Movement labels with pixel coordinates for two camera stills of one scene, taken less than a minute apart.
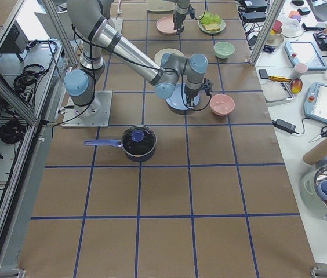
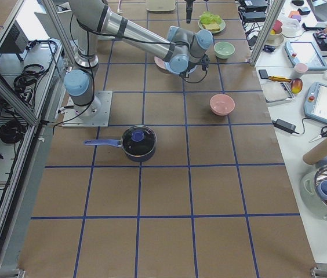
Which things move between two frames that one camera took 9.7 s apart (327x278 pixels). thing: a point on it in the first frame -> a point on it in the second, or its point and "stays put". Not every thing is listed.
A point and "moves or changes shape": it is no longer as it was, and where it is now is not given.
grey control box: [17, 41] stays put
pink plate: [165, 25] moves or changes shape
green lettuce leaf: [209, 18] stays put
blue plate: [178, 101] moves or changes shape
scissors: [326, 131] stays put
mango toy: [296, 86] stays put
